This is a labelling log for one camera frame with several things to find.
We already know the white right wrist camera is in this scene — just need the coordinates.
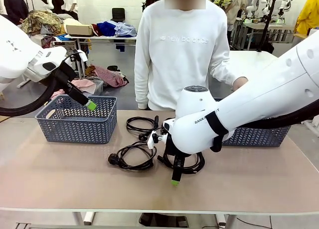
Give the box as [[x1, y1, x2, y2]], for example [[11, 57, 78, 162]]
[[147, 130, 166, 149]]

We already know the black power cable round plug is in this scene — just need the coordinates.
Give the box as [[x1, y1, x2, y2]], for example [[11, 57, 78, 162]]
[[108, 146, 158, 171]]

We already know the white clothes table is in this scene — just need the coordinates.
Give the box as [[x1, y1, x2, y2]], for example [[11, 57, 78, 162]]
[[56, 34, 138, 80]]

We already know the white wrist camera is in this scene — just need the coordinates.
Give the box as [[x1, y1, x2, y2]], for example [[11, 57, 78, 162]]
[[70, 49, 87, 63], [147, 130, 166, 149]]

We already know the black tripod pole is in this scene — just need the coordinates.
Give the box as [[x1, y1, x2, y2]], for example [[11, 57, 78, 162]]
[[258, 0, 279, 53]]

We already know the white side table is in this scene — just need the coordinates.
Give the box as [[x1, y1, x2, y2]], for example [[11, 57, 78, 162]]
[[228, 50, 285, 92]]

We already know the cream fabric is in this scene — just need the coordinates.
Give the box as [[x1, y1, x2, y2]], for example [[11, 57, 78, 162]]
[[61, 17, 81, 33]]

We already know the black right arm hose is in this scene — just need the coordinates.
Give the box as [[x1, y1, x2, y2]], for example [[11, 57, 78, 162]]
[[206, 107, 319, 153]]

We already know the black left arm hose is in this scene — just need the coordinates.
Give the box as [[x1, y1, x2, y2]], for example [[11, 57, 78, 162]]
[[0, 54, 84, 116]]

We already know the person's left forearm white sleeve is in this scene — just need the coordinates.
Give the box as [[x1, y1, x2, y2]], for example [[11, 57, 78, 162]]
[[208, 56, 239, 87]]

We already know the red checkered cloth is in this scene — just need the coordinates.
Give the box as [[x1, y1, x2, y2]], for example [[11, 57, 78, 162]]
[[86, 64, 130, 88]]

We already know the person in yellow jacket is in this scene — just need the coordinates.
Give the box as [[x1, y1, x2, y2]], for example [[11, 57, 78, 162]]
[[294, 0, 319, 35]]

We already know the person in black clothes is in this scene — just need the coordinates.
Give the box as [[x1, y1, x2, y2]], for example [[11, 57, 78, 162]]
[[3, 0, 29, 25]]

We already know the black power cable slim connector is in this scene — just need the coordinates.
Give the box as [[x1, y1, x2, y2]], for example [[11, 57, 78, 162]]
[[126, 115, 160, 141]]

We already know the black arm hose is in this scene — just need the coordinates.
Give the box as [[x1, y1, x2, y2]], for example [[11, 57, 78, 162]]
[[0, 54, 84, 116], [206, 107, 319, 153]]

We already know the person in white sweatshirt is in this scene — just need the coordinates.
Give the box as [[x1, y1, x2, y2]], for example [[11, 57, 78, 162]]
[[134, 0, 247, 112]]

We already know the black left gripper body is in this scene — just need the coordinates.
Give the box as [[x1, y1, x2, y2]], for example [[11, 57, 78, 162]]
[[53, 62, 81, 97]]

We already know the person's right forearm white sleeve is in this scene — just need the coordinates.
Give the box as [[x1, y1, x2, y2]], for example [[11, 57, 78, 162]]
[[134, 64, 150, 110]]

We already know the grey plastic basket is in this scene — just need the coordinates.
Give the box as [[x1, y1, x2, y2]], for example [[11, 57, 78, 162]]
[[34, 95, 118, 145], [214, 97, 292, 148]]

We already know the blue cloth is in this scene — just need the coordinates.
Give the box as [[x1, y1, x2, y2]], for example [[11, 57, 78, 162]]
[[96, 21, 118, 37]]

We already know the person in white shirt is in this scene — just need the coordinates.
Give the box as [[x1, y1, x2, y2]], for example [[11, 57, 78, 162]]
[[63, 0, 79, 20]]

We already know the clear plastic bin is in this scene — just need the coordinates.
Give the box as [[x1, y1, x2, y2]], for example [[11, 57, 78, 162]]
[[79, 79, 104, 97]]

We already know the thin black data cable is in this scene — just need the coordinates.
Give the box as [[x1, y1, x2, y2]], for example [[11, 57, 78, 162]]
[[157, 151, 206, 175]]

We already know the masked person in black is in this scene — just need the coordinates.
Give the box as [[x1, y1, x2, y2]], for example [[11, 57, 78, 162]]
[[49, 0, 65, 14]]

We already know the patterned clothes pile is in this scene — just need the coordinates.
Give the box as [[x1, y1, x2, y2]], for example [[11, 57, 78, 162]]
[[21, 9, 66, 36]]

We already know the black floor base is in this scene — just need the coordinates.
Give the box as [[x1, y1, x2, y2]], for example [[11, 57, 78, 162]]
[[139, 212, 190, 228]]

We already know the light blue shirt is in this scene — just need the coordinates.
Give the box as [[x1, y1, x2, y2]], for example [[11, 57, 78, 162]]
[[114, 21, 138, 38]]

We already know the pink gingham cloth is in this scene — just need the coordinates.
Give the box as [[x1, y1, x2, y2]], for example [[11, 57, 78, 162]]
[[51, 79, 95, 100]]

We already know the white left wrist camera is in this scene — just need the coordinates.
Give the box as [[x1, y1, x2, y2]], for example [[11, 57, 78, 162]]
[[70, 49, 87, 63]]

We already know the white table leg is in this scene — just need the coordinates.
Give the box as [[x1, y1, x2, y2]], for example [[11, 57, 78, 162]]
[[83, 211, 96, 226]]

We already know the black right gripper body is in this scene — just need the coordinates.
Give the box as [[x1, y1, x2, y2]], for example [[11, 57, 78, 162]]
[[163, 133, 190, 165]]

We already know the dark red cloth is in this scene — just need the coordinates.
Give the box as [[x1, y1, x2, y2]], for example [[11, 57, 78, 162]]
[[90, 23, 101, 37]]

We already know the person's left hand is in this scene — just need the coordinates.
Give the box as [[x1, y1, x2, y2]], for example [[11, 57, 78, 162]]
[[232, 76, 249, 92]]

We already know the black chair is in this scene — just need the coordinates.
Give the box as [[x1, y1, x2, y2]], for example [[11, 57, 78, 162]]
[[111, 7, 128, 22]]

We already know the person in beige jacket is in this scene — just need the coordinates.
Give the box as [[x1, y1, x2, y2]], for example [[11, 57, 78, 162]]
[[224, 0, 249, 50]]

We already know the brown cardboard box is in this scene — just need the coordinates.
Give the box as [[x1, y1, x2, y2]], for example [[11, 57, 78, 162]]
[[66, 24, 94, 36]]

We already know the grey background table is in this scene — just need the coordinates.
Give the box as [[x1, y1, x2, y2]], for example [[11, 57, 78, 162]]
[[241, 21, 296, 50]]

